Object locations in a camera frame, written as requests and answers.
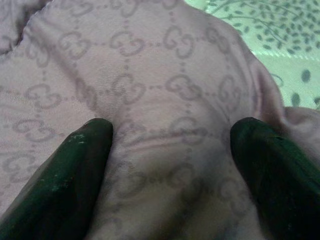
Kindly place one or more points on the purple printed blanket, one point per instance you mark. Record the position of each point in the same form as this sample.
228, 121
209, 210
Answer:
150, 75

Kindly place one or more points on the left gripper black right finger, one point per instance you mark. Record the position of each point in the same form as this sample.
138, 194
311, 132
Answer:
280, 180

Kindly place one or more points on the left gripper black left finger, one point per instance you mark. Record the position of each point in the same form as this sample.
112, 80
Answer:
62, 187

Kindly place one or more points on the grey patterned mattress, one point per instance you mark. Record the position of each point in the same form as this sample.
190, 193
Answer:
287, 37

